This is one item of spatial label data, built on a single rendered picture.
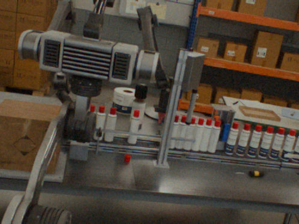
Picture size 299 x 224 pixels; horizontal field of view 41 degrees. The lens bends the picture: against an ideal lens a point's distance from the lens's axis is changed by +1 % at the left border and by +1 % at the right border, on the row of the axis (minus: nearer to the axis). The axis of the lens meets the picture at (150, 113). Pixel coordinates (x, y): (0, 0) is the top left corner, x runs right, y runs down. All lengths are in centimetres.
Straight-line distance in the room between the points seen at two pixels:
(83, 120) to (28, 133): 30
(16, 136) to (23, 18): 376
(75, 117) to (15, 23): 394
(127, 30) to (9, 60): 209
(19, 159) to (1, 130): 16
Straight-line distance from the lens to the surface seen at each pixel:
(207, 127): 238
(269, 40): 610
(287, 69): 627
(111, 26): 678
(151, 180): 208
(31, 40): 174
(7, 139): 194
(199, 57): 214
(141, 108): 254
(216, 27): 673
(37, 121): 188
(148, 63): 165
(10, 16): 561
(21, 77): 572
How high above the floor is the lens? 179
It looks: 18 degrees down
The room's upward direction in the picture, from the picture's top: 10 degrees clockwise
